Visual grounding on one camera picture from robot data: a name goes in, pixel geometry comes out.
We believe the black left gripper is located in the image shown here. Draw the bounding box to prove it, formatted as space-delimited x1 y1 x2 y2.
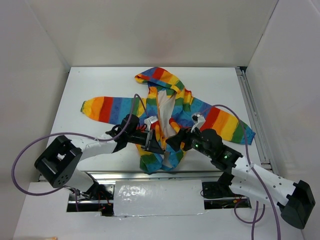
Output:
126 128 164 154

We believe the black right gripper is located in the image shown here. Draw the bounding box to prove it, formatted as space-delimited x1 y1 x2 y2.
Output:
165 123 214 158

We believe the rainbow striped hooded jacket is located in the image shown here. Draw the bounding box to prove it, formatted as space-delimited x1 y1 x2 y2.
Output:
80 67 256 174

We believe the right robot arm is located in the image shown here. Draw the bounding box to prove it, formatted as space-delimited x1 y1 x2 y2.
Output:
166 129 316 230

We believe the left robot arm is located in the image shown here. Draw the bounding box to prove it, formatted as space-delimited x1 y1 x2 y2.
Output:
34 114 164 200

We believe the white front cover panel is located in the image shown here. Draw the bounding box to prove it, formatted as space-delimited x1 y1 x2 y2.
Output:
113 179 205 217

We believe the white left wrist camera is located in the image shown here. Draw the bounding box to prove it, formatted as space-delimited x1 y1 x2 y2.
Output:
144 116 158 130

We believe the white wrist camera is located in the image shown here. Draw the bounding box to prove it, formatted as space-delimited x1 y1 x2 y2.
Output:
144 116 158 130
191 112 206 133

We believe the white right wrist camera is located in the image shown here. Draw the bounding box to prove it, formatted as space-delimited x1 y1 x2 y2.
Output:
191 112 206 133

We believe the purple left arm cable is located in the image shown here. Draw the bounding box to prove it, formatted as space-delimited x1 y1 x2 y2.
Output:
11 93 148 212

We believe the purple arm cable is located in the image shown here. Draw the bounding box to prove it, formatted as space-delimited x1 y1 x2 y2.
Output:
11 93 148 212
199 104 282 240

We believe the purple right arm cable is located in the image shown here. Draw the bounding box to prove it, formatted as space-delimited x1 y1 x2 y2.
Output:
199 104 282 240

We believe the aluminium frame rail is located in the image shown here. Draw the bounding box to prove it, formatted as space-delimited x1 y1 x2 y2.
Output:
38 66 280 182

